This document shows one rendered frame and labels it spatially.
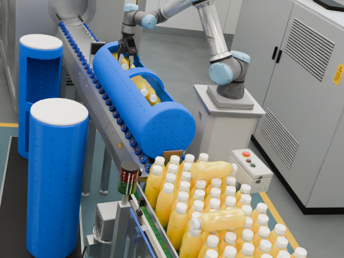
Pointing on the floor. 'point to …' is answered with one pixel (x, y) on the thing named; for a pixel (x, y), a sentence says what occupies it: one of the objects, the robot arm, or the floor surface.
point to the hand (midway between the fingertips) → (125, 67)
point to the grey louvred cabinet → (298, 96)
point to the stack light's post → (120, 230)
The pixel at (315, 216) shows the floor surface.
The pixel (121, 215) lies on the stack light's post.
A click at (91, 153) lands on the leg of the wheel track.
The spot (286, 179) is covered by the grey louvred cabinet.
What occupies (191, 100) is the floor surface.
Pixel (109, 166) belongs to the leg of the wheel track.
